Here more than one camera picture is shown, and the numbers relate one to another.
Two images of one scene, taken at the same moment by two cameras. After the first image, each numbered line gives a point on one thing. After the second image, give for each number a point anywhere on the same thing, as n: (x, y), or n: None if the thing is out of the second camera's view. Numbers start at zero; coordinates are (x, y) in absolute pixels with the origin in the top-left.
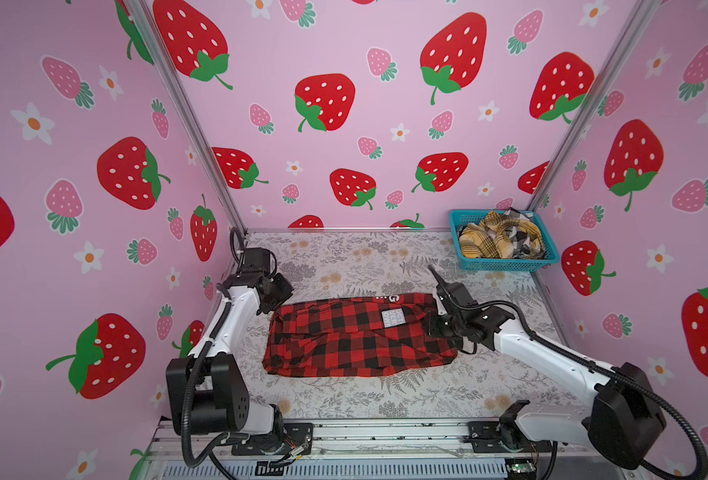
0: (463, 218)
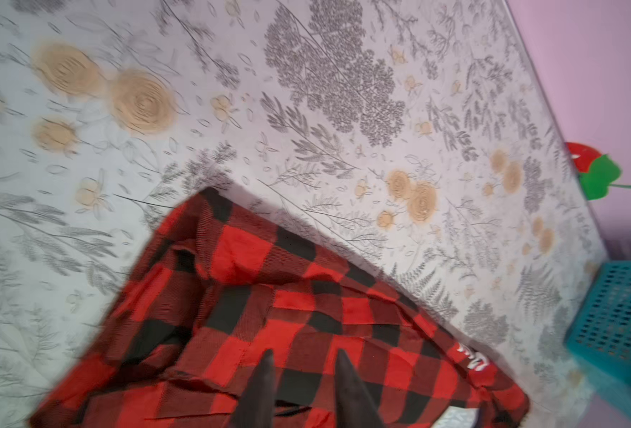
0: (614, 331)
